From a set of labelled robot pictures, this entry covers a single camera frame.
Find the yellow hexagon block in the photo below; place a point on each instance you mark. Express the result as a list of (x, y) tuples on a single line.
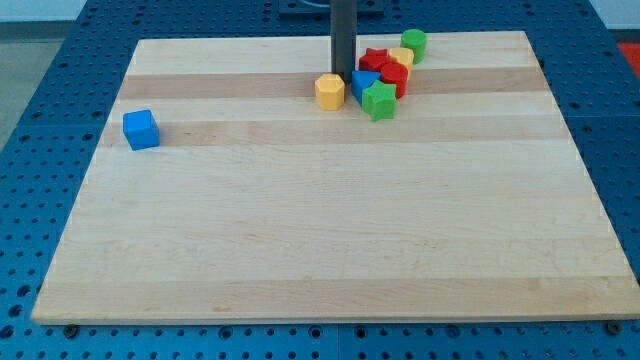
[(329, 92)]

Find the green star block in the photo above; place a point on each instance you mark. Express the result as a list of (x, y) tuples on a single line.
[(379, 101)]

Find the red star block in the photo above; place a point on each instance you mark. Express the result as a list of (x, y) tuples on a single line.
[(373, 59)]

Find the light wooden board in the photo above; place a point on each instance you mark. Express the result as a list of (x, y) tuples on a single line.
[(471, 205)]

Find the blue triangle block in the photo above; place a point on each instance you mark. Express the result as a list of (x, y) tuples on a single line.
[(361, 80)]

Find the red cylinder block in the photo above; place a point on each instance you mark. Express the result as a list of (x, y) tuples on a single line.
[(395, 74)]

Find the yellow pentagon block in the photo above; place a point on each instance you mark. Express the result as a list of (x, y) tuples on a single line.
[(403, 56)]

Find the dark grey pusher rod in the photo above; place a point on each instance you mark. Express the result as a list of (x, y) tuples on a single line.
[(343, 33)]

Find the green cylinder block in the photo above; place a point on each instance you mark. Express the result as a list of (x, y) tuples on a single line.
[(415, 40)]

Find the blue cube block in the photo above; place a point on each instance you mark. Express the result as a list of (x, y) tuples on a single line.
[(141, 130)]

